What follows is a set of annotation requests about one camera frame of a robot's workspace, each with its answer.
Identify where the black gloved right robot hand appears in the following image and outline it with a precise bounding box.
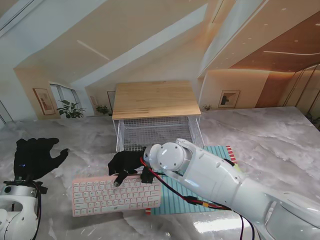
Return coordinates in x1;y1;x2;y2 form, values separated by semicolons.
107;149;149;188

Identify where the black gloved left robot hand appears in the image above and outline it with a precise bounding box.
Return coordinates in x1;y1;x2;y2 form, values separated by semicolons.
13;137;70;181

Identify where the pink and white keyboard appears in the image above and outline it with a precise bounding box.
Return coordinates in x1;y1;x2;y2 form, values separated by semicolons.
71;174;162;218

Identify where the white wire drawer basket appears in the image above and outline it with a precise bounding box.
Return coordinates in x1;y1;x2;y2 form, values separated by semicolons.
115;116;205;154

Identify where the teal striped mouse pad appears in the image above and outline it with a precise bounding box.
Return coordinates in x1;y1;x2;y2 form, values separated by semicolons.
144;145;243;216

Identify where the black and green mouse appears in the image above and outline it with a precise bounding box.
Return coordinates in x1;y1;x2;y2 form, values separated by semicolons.
223;158;243;174

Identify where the left arm wrist cable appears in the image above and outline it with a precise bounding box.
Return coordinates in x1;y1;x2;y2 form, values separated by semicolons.
31;181;49;240

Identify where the arm wrist cable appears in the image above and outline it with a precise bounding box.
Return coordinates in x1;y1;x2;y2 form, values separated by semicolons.
139;159;256;240
31;181;49;240

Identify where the wooden top wire organizer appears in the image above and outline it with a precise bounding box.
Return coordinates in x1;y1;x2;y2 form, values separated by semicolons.
111;80;204;154

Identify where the right arm wrist cable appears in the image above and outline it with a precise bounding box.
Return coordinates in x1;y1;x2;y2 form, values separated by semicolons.
139;159;256;240

